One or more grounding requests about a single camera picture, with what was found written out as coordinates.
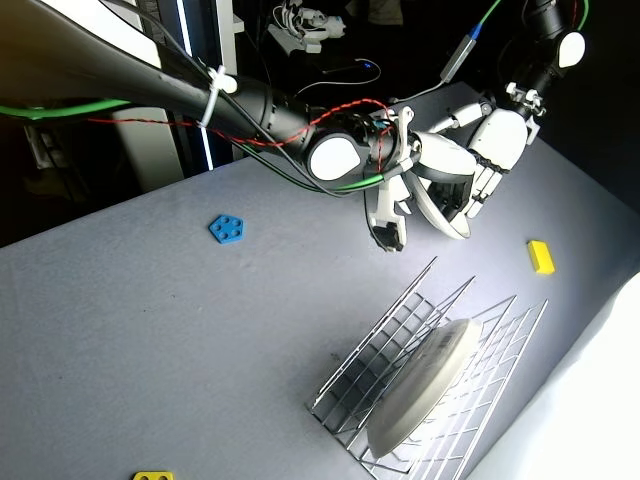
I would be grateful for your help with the black device with blue light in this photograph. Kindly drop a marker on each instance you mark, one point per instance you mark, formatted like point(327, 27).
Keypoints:
point(348, 68)

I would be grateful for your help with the grey table cloth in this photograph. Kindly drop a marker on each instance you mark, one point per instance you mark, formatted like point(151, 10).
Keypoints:
point(150, 350)

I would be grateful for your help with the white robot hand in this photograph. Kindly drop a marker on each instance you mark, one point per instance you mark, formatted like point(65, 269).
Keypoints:
point(502, 135)
point(445, 157)

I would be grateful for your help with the grey adapter with blue plug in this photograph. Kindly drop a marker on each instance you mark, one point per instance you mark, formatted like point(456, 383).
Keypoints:
point(457, 55)

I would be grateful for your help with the blue pentagon block with holes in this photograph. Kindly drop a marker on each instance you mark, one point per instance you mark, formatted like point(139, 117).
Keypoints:
point(227, 230)

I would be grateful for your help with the white plate with dark rim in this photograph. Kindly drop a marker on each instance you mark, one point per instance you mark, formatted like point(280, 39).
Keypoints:
point(425, 390)
point(452, 231)

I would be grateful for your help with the yellow block with holes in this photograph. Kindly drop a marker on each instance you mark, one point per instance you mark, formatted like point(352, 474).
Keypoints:
point(152, 476)

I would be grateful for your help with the yellow rectangular block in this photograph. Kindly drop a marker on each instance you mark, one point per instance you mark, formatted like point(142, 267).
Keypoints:
point(541, 257)

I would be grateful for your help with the spare white robot hand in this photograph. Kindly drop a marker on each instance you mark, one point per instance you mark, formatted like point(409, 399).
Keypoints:
point(310, 25)

